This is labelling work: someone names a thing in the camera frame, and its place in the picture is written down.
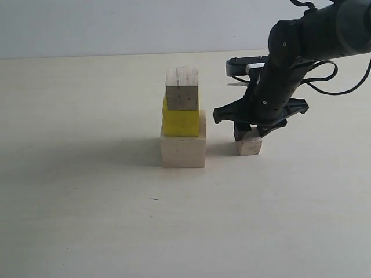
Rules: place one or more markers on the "white tape scrap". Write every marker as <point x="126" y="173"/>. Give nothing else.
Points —
<point x="238" y="84"/>

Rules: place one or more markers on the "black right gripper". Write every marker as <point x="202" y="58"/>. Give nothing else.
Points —
<point x="267" y="101"/>

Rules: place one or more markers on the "small pale wooden cube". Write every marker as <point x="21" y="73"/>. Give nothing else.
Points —
<point x="251" y="143"/>

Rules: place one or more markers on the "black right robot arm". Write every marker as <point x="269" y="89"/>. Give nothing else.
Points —
<point x="295" y="47"/>

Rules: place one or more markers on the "large pale wooden cube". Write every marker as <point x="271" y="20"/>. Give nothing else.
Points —
<point x="184" y="152"/>

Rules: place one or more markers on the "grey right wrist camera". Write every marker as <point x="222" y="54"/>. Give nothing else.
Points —
<point x="245" y="66"/>

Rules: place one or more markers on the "medium grey wooden cube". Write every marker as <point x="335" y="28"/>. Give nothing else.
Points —
<point x="182" y="89"/>

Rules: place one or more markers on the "yellow cube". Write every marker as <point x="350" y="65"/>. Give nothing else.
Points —
<point x="180" y="123"/>

